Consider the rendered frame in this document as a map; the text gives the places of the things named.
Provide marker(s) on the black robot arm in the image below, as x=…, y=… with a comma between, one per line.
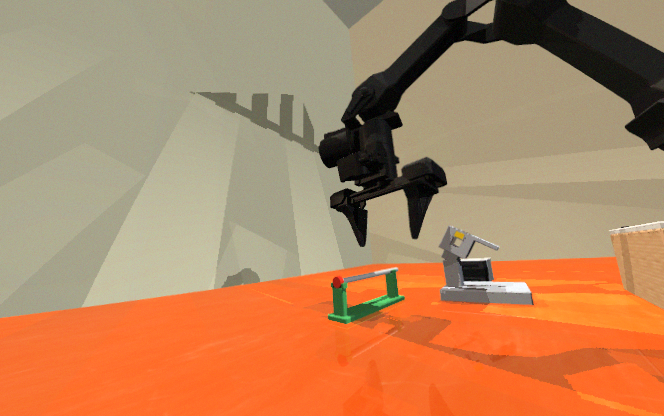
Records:
x=628, y=67

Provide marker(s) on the grey tapered pin with red head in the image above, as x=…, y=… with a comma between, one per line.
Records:
x=338, y=280

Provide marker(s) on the green cradle stand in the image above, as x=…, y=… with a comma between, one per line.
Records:
x=347, y=315

